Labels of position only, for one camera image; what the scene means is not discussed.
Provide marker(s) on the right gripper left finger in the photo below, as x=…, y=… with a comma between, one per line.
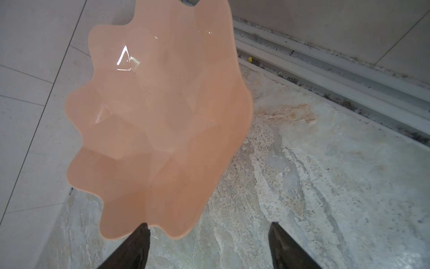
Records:
x=132, y=253

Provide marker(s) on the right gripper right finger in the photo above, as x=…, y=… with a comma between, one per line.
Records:
x=286, y=252

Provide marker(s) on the pink scalloped plate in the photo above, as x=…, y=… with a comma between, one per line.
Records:
x=162, y=117

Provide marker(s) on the aluminium rail frame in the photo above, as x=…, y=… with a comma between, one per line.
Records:
x=336, y=49

